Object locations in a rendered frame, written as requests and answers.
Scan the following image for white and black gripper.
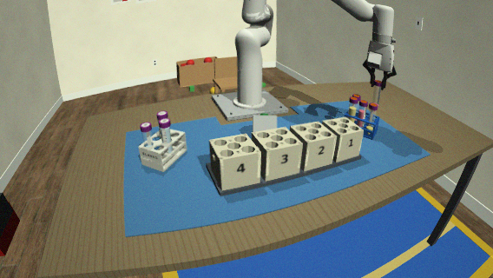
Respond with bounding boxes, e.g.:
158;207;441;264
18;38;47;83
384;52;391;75
363;40;397;90

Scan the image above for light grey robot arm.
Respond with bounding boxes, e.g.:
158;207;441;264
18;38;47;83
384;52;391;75
233;0;396;109

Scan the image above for white tube rack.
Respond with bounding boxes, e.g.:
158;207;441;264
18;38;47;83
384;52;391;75
138;129;187;172

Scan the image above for blue mat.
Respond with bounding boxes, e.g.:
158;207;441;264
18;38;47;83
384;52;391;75
124;101;430;237

